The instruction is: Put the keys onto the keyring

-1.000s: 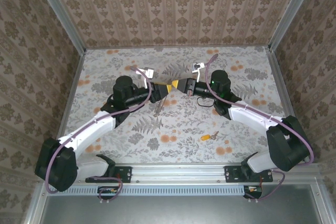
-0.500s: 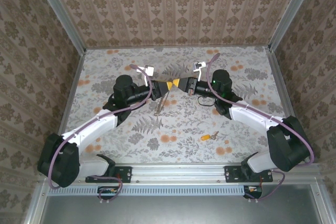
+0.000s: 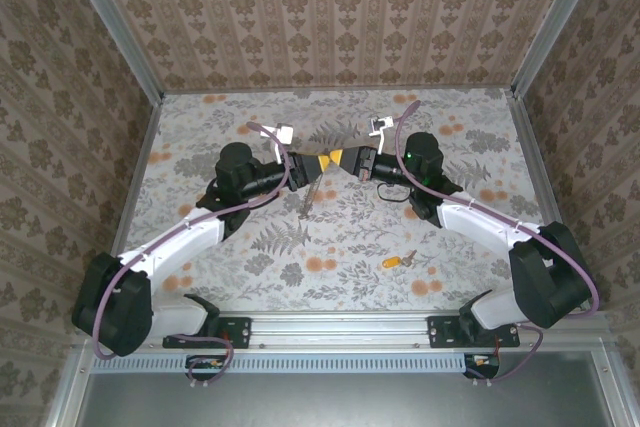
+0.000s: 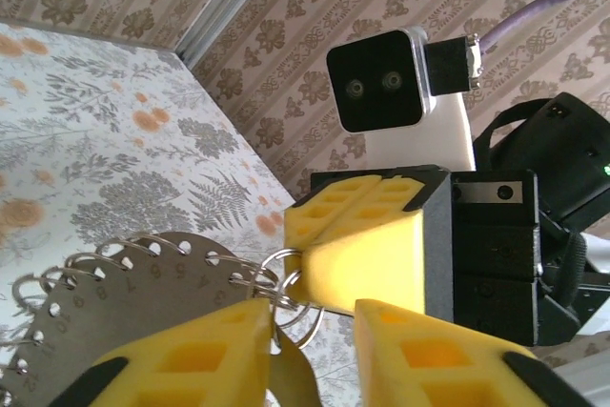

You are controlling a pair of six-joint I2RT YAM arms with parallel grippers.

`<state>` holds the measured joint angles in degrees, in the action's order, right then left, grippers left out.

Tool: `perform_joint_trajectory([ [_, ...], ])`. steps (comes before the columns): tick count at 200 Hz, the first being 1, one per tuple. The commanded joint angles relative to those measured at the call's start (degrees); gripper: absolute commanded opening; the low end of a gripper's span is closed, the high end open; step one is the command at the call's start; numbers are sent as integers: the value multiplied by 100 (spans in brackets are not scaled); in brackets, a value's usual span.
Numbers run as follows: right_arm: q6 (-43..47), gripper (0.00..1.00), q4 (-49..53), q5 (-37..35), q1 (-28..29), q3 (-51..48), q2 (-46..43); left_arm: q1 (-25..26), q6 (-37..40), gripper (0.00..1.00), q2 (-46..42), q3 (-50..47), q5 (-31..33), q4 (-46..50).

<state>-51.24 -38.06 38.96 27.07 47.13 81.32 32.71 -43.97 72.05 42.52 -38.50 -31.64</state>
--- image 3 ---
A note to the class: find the aluminium side rail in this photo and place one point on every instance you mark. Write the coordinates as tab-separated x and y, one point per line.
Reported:
139	162
539	162

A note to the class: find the grey metal sheet panel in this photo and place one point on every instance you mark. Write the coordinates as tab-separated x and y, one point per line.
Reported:
325	402

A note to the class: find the aluminium frame post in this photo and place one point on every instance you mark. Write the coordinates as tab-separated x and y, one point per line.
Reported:
554	22
114	22

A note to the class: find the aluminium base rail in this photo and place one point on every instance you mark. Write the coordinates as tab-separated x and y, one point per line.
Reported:
340	329

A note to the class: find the grey coil wristband keyring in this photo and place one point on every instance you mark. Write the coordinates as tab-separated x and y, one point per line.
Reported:
314	193

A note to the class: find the key with amber cap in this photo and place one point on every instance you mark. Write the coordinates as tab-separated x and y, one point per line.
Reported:
391	262

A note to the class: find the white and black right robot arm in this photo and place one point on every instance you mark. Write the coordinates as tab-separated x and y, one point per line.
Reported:
480	227

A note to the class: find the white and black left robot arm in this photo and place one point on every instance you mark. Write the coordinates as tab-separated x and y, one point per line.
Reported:
170	247

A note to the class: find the black controller board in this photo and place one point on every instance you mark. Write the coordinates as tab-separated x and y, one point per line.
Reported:
202	369
482	369

